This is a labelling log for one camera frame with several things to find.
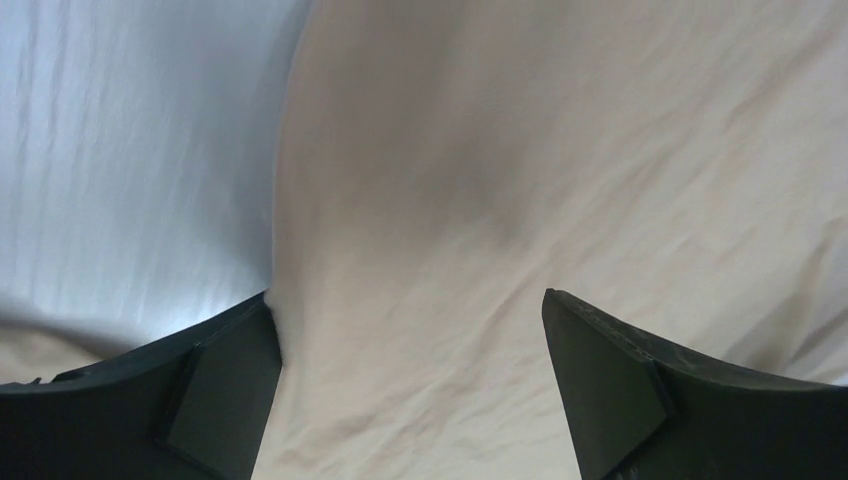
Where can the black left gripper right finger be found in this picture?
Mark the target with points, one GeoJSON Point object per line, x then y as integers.
{"type": "Point", "coordinates": [641, 407]}

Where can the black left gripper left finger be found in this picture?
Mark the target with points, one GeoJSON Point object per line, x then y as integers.
{"type": "Point", "coordinates": [191, 405]}

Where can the beige t shirt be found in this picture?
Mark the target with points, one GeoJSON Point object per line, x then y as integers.
{"type": "Point", "coordinates": [397, 184]}

